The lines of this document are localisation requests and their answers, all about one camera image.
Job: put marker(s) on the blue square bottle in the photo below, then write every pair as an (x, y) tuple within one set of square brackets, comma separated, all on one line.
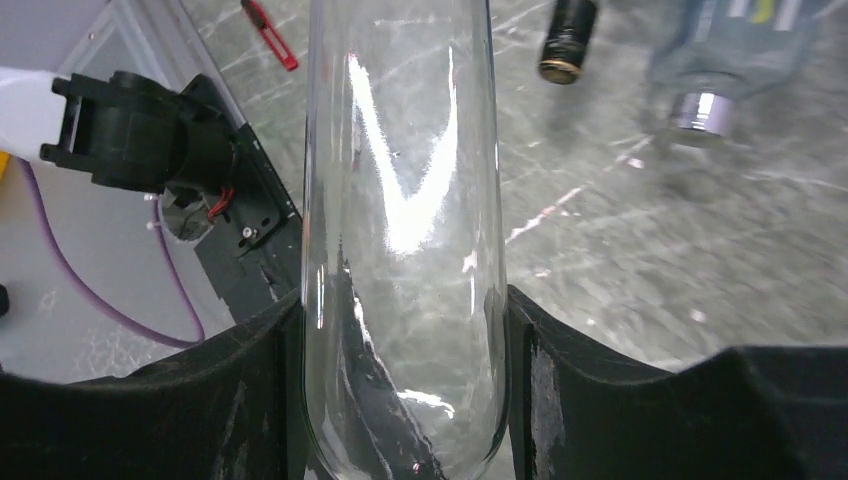
[(719, 53)]

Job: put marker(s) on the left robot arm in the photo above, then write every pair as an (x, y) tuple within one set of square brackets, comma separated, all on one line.
[(128, 132)]

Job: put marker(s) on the small dark bottle cap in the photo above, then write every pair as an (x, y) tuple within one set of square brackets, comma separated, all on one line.
[(566, 45)]

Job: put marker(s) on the red pen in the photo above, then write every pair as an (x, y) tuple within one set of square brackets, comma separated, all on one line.
[(271, 37)]

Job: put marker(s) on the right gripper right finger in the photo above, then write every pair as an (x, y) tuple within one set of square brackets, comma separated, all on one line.
[(581, 410)]

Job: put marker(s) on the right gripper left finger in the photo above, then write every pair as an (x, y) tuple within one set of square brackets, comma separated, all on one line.
[(224, 409)]

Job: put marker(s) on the clear square liquor bottle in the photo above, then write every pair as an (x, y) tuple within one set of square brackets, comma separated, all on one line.
[(405, 369)]

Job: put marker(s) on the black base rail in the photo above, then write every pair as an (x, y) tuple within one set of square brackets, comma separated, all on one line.
[(252, 254)]

